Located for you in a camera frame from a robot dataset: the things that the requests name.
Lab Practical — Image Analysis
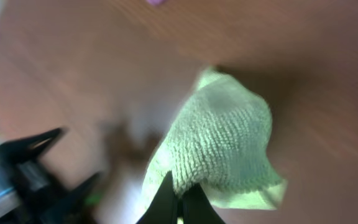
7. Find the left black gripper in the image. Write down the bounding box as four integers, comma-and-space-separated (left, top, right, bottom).
0, 128, 101, 224

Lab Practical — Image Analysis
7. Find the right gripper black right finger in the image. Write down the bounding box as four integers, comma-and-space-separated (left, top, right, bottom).
181, 184, 224, 224

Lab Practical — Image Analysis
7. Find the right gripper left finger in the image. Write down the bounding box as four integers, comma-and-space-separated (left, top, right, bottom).
137, 171, 178, 224

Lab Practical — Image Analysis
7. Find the green microfiber cloth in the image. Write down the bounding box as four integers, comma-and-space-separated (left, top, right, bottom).
142, 68, 287, 210

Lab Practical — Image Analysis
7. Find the bottom purple folded cloth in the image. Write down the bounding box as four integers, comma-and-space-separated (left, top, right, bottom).
146, 0, 166, 6

